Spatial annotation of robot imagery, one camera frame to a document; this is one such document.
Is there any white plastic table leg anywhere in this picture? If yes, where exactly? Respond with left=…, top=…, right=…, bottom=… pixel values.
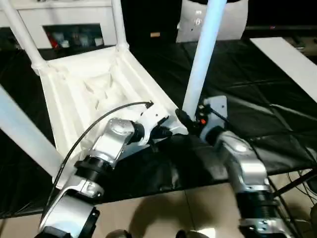
left=182, top=0, right=227, bottom=122
left=111, top=0, right=130, bottom=54
left=0, top=84, right=64, bottom=183
left=0, top=0, right=48, bottom=74

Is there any black work mat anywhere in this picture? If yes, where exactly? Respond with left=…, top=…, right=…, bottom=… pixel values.
left=0, top=38, right=317, bottom=219

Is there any grey printed cushion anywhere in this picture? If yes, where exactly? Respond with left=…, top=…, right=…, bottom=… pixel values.
left=175, top=0, right=249, bottom=43

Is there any dark left robot foot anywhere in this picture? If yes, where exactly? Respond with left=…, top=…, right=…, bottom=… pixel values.
left=107, top=229, right=131, bottom=238

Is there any white flat board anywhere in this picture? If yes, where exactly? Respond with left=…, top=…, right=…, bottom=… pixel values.
left=250, top=37, right=317, bottom=104

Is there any white glass-door cabinet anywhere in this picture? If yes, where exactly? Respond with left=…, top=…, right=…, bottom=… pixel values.
left=0, top=0, right=118, bottom=49

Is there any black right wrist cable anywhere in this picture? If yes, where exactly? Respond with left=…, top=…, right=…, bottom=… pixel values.
left=209, top=109, right=298, bottom=238

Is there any black folding stand frame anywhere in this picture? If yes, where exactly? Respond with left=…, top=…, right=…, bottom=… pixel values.
left=273, top=168, right=317, bottom=197

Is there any black floor cable tangle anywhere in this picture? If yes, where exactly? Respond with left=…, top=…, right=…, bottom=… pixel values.
left=287, top=171, right=317, bottom=214

